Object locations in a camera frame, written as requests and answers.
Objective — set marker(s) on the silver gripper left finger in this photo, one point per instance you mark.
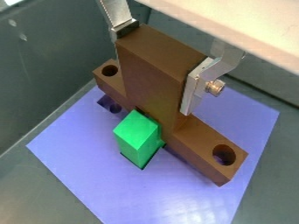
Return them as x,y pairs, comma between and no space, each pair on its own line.
118,16

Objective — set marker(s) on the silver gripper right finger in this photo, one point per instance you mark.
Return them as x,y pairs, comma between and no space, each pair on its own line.
203,79

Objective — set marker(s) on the brown T-shaped block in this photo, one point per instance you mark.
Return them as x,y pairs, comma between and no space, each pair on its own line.
145,79

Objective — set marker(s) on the purple base board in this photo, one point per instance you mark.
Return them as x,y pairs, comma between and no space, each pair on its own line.
167,193

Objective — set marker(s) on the green U-shaped block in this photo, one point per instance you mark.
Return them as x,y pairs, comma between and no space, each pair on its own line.
139,138

